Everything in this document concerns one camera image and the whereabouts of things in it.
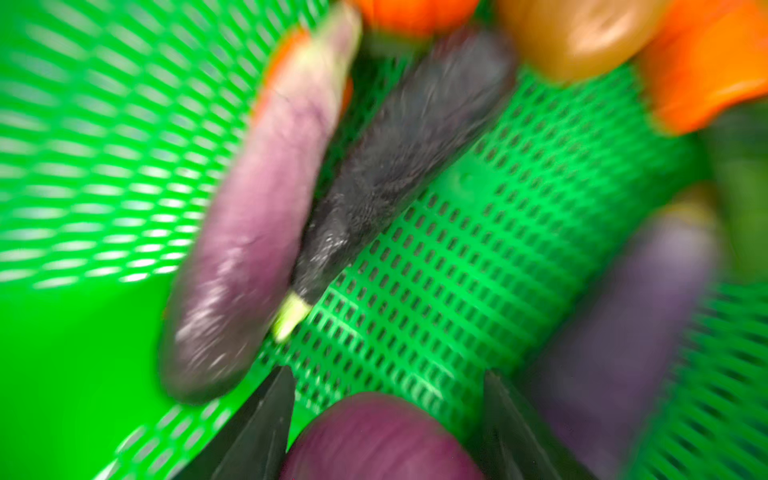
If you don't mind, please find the purple onion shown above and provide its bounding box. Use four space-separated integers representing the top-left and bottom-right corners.
280 392 484 479

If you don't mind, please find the brown potato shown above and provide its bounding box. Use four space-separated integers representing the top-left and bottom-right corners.
495 0 671 83

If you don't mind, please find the green plastic basket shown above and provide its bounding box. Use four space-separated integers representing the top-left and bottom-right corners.
0 0 768 480

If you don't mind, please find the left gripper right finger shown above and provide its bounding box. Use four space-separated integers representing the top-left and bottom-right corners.
482 370 594 480

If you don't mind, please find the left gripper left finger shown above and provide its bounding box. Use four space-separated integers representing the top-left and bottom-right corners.
175 366 296 480

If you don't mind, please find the orange carrot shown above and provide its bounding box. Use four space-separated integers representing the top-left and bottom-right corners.
637 0 767 135

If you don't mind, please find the orange bell pepper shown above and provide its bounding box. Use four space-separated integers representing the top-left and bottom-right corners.
350 0 480 37

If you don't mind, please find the dark purple eggplant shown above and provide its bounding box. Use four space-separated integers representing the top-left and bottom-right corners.
272 26 520 342

